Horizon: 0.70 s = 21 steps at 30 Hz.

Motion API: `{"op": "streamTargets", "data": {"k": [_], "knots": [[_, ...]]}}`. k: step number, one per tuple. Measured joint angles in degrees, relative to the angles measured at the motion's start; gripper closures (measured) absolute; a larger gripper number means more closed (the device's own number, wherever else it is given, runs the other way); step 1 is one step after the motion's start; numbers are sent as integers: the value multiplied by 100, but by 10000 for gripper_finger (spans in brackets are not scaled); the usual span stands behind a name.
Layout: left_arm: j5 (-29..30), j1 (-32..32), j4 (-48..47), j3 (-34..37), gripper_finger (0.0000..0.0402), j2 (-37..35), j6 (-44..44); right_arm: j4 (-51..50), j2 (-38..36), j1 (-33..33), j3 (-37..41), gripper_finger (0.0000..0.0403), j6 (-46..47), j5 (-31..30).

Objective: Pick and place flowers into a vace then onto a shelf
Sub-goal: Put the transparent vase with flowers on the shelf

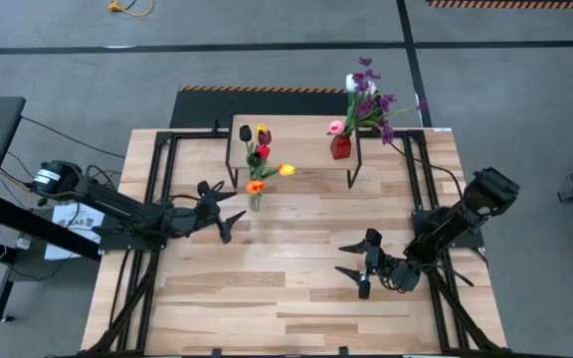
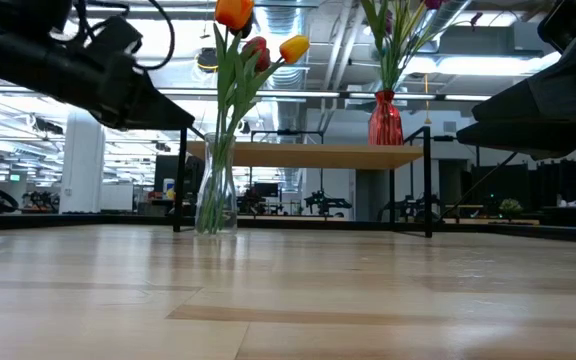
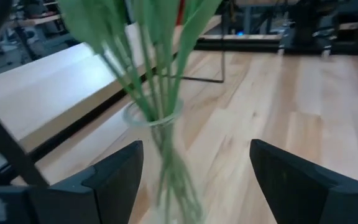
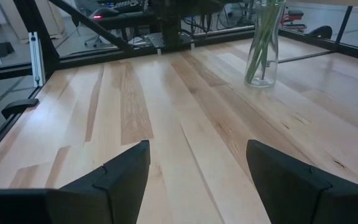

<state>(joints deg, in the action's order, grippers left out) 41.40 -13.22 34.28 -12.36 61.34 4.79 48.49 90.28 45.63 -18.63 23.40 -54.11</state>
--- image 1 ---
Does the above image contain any wooden shelf black frame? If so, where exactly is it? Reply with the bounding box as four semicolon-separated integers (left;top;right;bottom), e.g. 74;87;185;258
225;113;363;190

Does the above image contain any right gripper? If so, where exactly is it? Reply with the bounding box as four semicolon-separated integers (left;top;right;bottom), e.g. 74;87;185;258
334;228;422;301

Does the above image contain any yellow floor cable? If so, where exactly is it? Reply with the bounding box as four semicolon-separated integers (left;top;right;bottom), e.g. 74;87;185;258
106;0;156;18

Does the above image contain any orange black hazard tape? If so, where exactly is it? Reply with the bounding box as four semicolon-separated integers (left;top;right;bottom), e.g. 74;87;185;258
426;0;573;10

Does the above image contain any thin black floor cable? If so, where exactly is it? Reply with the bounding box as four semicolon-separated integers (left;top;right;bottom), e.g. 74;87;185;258
20;115;127;159

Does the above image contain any purple artificial flower bunch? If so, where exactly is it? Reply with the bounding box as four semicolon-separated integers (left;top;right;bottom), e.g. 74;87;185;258
347;56;430;146

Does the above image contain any red ribbed glass vase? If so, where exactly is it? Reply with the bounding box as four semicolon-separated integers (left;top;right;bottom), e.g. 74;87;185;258
329;133;353;161

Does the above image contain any black hazard-edged floor mat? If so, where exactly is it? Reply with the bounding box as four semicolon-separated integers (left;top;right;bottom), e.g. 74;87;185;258
169;85;385;129

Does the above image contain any white printed paper sheet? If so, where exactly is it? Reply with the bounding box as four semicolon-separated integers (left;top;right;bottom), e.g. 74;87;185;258
44;201;106;262

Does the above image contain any black aluminium rig frame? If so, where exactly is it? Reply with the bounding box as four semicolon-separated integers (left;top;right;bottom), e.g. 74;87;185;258
80;126;509;358

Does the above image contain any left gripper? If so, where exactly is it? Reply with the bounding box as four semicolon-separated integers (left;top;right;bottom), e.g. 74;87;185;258
166;180;248;246

